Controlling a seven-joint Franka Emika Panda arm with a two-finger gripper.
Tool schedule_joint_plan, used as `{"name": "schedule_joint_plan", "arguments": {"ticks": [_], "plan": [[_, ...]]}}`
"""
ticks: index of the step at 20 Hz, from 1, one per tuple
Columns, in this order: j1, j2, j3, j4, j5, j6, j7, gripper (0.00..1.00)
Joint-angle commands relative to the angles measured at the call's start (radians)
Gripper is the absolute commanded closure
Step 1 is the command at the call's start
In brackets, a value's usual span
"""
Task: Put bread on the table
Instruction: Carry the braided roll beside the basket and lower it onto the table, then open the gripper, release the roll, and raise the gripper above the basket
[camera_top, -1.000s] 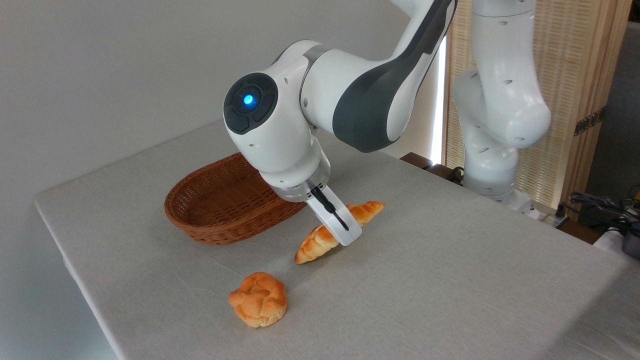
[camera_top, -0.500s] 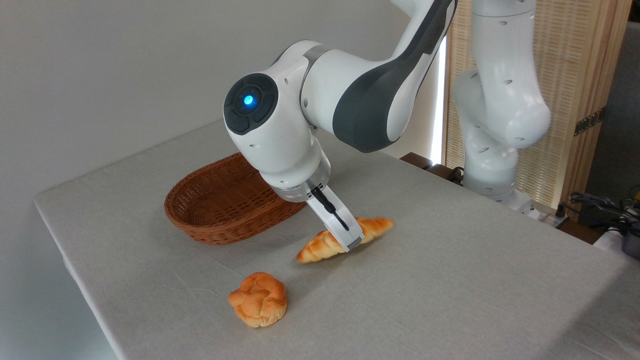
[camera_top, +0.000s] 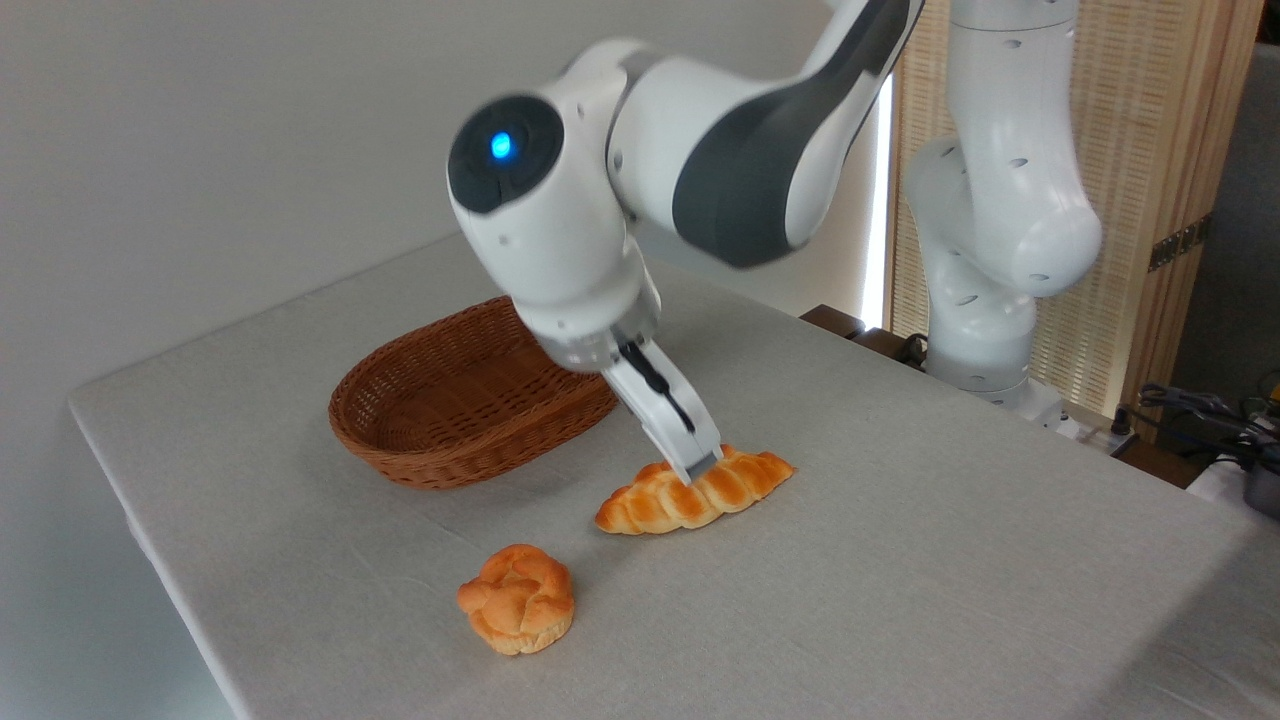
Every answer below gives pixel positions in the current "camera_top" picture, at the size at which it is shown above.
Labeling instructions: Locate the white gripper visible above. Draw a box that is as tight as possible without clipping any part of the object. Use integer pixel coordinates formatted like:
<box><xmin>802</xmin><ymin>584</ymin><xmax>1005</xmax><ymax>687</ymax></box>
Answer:
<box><xmin>600</xmin><ymin>339</ymin><xmax>724</xmax><ymax>488</ymax></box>

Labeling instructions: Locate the long braided bread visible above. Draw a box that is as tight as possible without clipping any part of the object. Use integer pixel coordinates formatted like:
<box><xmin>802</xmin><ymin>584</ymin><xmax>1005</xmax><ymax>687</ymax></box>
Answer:
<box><xmin>595</xmin><ymin>443</ymin><xmax>798</xmax><ymax>537</ymax></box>

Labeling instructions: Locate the round knotted bread roll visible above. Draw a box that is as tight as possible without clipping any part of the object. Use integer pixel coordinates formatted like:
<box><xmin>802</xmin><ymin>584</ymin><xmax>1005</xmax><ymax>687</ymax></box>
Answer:
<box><xmin>457</xmin><ymin>543</ymin><xmax>577</xmax><ymax>657</ymax></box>

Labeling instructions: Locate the dark wooden furniture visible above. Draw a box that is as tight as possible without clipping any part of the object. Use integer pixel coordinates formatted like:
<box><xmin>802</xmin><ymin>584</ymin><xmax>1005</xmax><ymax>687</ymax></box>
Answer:
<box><xmin>800</xmin><ymin>304</ymin><xmax>933</xmax><ymax>373</ymax></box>

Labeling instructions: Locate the grey tablecloth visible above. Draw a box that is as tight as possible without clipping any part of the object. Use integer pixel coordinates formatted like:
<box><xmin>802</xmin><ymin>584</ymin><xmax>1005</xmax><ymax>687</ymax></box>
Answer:
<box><xmin>67</xmin><ymin>230</ymin><xmax>1280</xmax><ymax>720</ymax></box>

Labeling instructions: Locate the brown wicker basket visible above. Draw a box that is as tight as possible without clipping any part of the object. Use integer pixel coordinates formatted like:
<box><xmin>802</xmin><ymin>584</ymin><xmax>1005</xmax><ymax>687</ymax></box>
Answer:
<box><xmin>328</xmin><ymin>295</ymin><xmax>622</xmax><ymax>491</ymax></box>

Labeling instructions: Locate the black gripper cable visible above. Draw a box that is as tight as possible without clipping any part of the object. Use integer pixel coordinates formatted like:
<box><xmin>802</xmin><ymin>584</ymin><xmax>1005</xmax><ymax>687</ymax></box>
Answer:
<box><xmin>619</xmin><ymin>341</ymin><xmax>699</xmax><ymax>437</ymax></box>

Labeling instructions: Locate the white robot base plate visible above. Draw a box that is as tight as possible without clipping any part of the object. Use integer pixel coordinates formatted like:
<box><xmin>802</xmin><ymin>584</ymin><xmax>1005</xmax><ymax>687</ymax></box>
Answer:
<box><xmin>985</xmin><ymin>377</ymin><xmax>1083</xmax><ymax>441</ymax></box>

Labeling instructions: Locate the black cable bundle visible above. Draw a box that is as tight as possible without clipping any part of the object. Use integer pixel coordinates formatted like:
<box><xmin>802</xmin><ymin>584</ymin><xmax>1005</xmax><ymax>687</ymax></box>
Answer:
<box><xmin>1137</xmin><ymin>382</ymin><xmax>1280</xmax><ymax>471</ymax></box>

